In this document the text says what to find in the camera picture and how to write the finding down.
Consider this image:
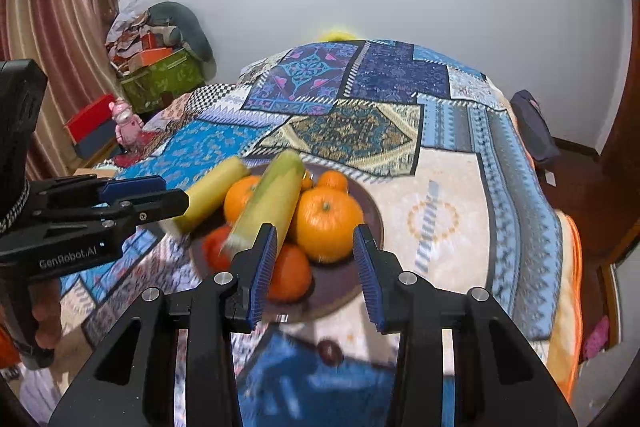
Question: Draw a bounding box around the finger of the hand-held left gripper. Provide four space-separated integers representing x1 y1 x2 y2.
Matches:
30 174 168 208
30 188 191 235

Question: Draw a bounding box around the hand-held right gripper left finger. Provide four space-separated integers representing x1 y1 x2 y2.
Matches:
47 223 278 427

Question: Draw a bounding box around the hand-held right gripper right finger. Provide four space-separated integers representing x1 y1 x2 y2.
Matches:
352 224 581 427

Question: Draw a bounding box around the dark purple round plate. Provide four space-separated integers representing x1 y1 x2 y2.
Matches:
189 159 385 323

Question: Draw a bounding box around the red tomato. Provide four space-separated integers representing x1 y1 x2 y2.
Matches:
266 243 313 303
202 225 234 273

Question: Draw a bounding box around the short yellow corn cob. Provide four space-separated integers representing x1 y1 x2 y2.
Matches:
170 157 251 236

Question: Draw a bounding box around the large orange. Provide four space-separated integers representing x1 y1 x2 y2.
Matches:
223 175 263 225
292 187 365 264

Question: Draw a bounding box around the long greenish corn cob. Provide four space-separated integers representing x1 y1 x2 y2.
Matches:
220 150 306 258

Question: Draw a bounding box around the person's left hand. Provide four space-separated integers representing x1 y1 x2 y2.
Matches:
31 279 64 351

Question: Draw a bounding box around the dark blue box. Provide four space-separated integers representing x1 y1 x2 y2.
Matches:
72 127 121 160

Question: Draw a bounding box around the pink toy rabbit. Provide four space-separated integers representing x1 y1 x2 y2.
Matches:
111 99 146 152

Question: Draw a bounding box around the small dark plum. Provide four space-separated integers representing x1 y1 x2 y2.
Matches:
317 339 345 367

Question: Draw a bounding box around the red box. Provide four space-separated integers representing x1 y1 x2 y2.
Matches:
64 94 119 142

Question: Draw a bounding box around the patchwork printed blanket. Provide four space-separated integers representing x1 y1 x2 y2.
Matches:
57 39 573 427

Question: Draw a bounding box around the green printed box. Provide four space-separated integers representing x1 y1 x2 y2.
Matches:
120 49 206 114

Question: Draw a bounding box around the orange box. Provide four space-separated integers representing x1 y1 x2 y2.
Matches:
131 47 176 70

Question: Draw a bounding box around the pile of clothes and bags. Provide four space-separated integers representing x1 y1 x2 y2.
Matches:
105 1 166 68

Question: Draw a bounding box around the striped brown curtain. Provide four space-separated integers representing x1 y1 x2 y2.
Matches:
0 0 125 182

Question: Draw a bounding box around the grey long pillow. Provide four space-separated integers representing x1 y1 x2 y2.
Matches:
147 2 214 62

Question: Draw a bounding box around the orange fleece blanket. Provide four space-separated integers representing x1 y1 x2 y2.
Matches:
500 94 585 400

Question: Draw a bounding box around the dark bag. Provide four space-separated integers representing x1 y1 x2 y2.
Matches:
510 89 561 168

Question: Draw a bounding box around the yellow round object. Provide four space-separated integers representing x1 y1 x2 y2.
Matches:
317 27 354 42

